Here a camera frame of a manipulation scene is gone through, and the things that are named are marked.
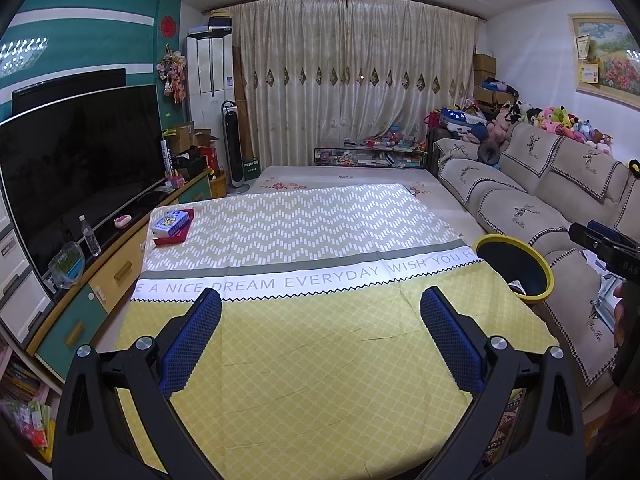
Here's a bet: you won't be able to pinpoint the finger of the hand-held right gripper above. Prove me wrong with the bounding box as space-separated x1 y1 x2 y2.
567 219 623 253

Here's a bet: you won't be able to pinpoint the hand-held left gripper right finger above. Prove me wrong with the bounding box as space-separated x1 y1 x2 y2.
419 287 586 480

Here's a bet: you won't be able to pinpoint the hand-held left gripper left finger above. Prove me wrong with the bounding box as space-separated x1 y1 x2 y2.
52 287 236 480

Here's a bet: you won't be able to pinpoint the yellow-rimmed dark trash bin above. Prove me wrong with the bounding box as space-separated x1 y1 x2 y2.
472 233 555 303

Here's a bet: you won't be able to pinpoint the person's right hand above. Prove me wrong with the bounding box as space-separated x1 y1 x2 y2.
613 282 632 348

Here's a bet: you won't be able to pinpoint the white papers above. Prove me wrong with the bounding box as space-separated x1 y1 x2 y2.
582 250 613 276

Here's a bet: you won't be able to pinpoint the clear plastic bag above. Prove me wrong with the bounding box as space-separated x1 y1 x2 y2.
597 275 623 331

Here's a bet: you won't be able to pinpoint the beige sofa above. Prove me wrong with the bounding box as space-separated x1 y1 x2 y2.
427 120 640 401

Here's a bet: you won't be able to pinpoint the blue tissue pack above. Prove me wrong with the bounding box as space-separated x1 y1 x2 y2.
151 210 195 237

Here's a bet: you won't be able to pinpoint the yellow patterned tablecloth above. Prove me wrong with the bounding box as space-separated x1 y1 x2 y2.
115 183 561 480

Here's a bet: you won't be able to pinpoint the row of plush toys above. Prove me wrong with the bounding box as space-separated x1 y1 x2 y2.
492 100 616 156

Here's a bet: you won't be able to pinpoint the teal television cabinet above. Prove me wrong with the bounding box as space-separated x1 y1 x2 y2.
25 167 213 383

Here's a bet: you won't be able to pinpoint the grey neck pillow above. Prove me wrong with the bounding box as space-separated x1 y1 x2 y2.
477 140 502 165

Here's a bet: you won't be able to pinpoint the clear water bottle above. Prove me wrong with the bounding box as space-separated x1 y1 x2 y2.
77 215 102 257

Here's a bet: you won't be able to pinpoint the person's dark red clothing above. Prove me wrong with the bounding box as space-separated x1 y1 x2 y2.
595 350 640 461

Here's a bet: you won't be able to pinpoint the blue star-print bag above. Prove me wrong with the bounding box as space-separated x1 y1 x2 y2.
440 106 488 131

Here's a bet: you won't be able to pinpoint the bookshelf with books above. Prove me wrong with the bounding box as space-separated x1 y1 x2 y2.
0 345 56 466

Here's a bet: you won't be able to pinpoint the framed flower painting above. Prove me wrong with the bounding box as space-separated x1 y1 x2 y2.
567 12 640 108

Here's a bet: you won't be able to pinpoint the red bag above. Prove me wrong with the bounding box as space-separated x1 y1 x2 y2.
197 145 221 171

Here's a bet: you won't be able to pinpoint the white drawer cabinet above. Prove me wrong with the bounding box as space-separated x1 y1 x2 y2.
0 195 53 346

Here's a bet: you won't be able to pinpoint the black tower fan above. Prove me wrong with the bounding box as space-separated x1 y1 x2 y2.
221 101 251 197

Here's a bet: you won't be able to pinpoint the stack of cardboard boxes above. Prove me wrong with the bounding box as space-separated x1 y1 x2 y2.
472 54 501 106

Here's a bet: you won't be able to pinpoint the cluttered glass coffee table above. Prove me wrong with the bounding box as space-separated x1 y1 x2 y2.
312 135 431 168

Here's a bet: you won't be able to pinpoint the open cardboard boxes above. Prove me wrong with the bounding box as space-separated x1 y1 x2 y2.
167 121 221 153

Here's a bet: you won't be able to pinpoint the large black television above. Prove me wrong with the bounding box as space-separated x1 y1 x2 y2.
0 84 166 271

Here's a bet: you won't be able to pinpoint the hanging artificial flowers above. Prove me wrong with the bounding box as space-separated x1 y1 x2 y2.
156 45 188 105

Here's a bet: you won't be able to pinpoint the white standing air conditioner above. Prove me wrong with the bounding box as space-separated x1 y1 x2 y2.
186 27 236 128

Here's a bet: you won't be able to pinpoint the beige embroidered curtain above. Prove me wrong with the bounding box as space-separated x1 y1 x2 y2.
227 0 478 167

